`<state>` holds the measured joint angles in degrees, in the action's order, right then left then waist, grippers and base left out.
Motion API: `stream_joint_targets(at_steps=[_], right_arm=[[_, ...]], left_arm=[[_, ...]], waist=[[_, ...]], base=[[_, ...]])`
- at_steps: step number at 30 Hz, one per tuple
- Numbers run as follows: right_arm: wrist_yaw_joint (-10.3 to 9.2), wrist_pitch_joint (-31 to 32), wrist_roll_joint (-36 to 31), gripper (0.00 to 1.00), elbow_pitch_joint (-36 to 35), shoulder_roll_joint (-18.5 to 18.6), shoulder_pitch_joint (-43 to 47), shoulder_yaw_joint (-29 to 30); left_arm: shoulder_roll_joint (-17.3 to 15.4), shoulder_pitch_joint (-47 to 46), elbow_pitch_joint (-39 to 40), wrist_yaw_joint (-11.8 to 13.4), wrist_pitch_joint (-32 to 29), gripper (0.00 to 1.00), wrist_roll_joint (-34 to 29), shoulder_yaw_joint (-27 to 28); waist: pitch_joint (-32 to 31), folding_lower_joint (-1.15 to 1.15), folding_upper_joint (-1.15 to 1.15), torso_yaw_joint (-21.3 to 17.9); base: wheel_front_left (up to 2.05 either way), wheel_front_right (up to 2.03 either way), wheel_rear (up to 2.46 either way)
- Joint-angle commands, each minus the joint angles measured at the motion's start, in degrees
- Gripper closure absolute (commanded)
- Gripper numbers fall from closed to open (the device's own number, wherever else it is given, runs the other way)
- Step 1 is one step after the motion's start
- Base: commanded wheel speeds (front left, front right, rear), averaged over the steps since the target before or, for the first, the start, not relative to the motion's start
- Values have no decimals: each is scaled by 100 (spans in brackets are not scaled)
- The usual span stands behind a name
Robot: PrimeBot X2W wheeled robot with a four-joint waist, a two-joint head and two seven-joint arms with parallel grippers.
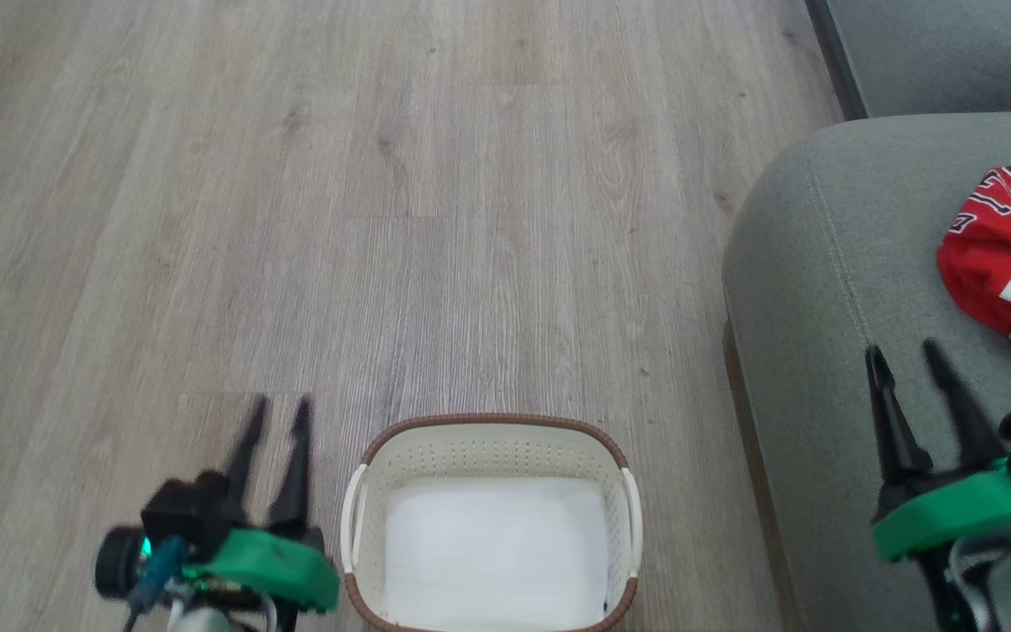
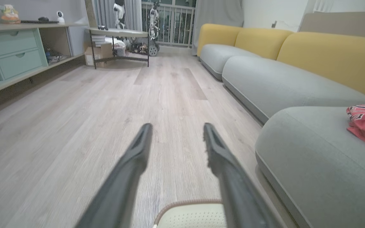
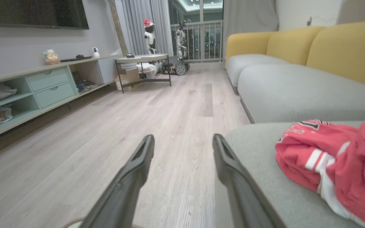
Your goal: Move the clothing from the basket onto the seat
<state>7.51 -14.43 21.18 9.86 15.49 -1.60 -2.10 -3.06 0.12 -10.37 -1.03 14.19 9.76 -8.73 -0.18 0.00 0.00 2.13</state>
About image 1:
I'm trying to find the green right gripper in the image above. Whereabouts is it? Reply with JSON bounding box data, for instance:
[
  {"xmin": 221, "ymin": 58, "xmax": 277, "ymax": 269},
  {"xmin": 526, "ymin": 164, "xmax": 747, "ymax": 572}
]
[{"xmin": 865, "ymin": 338, "xmax": 1011, "ymax": 564}]

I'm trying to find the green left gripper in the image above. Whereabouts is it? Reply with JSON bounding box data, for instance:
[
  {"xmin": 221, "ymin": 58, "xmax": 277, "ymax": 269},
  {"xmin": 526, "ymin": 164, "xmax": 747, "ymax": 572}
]
[{"xmin": 183, "ymin": 397, "xmax": 341, "ymax": 614}]

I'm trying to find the blue left cable connector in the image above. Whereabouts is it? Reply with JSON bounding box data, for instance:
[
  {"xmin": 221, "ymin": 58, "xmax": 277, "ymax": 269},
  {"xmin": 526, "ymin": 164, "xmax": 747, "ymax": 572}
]
[{"xmin": 128, "ymin": 537, "xmax": 187, "ymax": 611}]

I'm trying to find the grey sofa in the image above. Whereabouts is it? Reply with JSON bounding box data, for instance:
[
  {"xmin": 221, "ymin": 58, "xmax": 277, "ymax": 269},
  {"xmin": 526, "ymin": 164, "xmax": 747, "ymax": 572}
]
[{"xmin": 722, "ymin": 110, "xmax": 1011, "ymax": 632}]

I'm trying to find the grey upholstered sofa panel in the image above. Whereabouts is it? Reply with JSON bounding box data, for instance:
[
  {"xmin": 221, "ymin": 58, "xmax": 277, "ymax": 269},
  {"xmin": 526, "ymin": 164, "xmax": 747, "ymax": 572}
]
[{"xmin": 808, "ymin": 0, "xmax": 1011, "ymax": 120}]

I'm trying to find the red jersey striped trim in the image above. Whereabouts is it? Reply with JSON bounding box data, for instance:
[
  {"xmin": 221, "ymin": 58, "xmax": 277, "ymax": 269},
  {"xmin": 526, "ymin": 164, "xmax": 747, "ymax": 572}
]
[{"xmin": 937, "ymin": 165, "xmax": 1011, "ymax": 339}]

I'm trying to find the cream laundry basket brown rim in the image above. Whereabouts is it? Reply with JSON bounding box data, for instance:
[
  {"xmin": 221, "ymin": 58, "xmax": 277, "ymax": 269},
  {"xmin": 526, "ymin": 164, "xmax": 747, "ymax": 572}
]
[{"xmin": 341, "ymin": 413, "xmax": 644, "ymax": 632}]

